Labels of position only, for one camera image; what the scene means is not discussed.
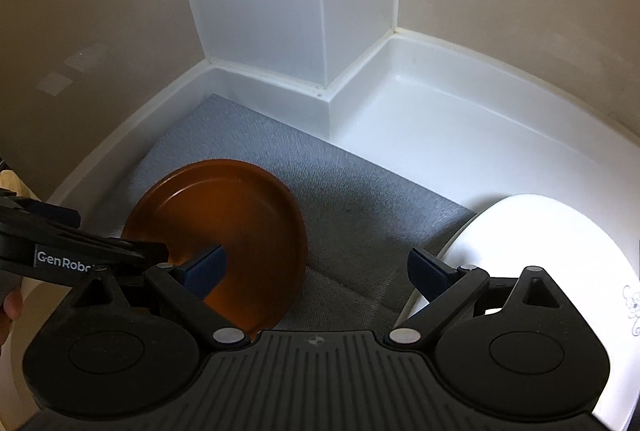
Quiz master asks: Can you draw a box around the white floral print plate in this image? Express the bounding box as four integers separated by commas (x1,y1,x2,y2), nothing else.
399,193,640,428

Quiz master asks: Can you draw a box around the brown plate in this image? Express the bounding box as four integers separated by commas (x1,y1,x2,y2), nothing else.
121,158,309,337

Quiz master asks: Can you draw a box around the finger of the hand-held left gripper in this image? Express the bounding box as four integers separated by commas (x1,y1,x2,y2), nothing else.
119,238,172,268

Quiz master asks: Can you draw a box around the grey woven mat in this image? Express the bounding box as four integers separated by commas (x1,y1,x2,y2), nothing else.
117,93,478,333

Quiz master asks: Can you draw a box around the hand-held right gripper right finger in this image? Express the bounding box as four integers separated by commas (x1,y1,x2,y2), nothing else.
384,247,569,347

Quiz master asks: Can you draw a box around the person's left hand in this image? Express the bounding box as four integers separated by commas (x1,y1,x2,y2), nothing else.
0,288,24,353

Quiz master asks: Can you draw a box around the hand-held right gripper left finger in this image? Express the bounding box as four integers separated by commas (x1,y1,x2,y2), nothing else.
69,244,252,348

